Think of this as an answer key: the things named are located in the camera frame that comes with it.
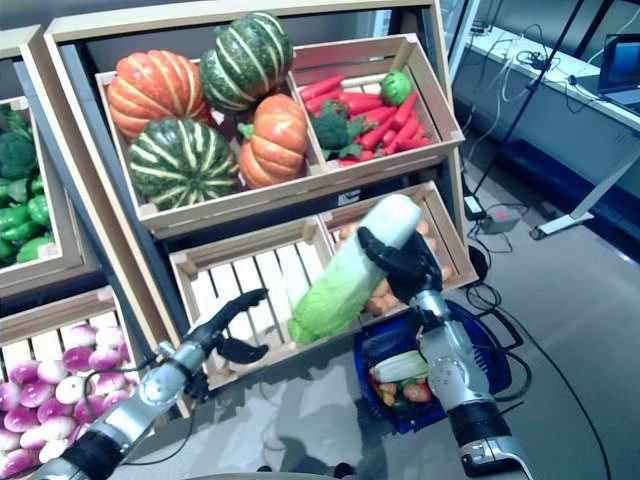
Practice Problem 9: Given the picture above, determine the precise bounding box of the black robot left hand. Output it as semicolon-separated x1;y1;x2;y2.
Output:
187;288;271;364

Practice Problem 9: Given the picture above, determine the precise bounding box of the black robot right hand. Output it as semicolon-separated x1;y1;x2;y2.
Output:
357;226;444;306

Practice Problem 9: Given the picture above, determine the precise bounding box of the napa cabbage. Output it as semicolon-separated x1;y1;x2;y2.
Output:
287;193;423;345
374;349;431;384

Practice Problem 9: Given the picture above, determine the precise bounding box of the blue plastic shopping basket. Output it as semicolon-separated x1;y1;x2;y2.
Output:
353;299;524;435

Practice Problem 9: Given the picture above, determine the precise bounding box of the black round floor base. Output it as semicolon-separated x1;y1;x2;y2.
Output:
467;244;494;286

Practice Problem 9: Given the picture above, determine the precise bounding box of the black power adapter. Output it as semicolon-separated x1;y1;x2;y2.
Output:
463;194;487;220

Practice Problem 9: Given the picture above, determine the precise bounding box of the grey box with red button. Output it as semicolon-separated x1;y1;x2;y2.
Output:
482;206;521;235

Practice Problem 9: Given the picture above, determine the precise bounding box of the orange toy vegetable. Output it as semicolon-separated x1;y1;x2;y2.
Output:
403;382;432;404

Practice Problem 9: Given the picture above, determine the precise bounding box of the wide wooden slat crate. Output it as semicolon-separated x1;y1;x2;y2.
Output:
94;57;329;240

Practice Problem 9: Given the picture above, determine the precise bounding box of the broccoli with leaves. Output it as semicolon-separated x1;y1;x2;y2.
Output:
308;99;379;161

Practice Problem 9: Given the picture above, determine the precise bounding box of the green striped pumpkin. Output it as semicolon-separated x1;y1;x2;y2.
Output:
127;117;241;211
199;12;295;114

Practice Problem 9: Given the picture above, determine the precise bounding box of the black tripod stand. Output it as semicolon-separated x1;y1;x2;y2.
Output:
469;0;589;201

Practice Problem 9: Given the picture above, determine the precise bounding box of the small orange pumpkin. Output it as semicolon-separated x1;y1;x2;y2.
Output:
237;93;310;190

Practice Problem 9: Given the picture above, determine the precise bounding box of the white desk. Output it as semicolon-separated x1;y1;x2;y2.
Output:
464;24;640;236

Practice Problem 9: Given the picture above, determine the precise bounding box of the large orange pumpkin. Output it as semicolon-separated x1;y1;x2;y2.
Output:
106;49;214;141

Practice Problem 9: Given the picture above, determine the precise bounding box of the large dark green broccoli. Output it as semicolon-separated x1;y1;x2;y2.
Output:
0;132;39;181

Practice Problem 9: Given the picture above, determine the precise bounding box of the open grey laptop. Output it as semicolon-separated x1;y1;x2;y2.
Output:
596;33;640;107

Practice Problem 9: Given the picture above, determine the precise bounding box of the wooden display shelf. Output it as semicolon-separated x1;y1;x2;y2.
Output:
43;0;471;419
0;24;194;480

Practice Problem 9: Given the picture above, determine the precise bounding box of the black floor cable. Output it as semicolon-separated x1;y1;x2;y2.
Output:
492;299;614;480

